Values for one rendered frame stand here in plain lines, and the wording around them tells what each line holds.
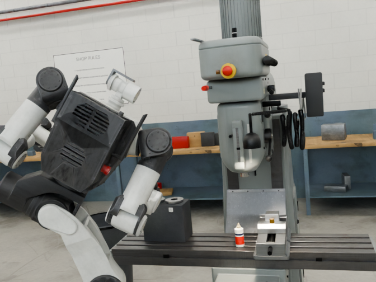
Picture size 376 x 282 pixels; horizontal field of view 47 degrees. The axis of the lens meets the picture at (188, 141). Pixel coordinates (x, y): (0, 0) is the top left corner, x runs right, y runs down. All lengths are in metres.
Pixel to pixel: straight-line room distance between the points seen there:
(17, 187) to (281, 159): 1.36
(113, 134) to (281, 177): 1.22
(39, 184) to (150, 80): 5.07
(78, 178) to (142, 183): 0.21
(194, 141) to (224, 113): 4.00
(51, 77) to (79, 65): 5.46
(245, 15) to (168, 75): 4.37
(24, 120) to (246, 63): 0.85
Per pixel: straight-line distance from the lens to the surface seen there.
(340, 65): 6.17
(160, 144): 1.46
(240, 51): 1.75
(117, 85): 1.58
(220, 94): 1.86
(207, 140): 5.82
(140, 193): 1.48
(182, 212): 2.10
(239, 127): 1.85
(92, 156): 1.42
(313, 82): 2.15
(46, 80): 1.55
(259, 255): 1.91
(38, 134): 1.84
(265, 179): 2.39
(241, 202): 2.40
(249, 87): 1.84
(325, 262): 2.00
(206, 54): 1.77
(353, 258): 2.01
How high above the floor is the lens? 1.72
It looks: 7 degrees down
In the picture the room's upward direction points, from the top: 5 degrees counter-clockwise
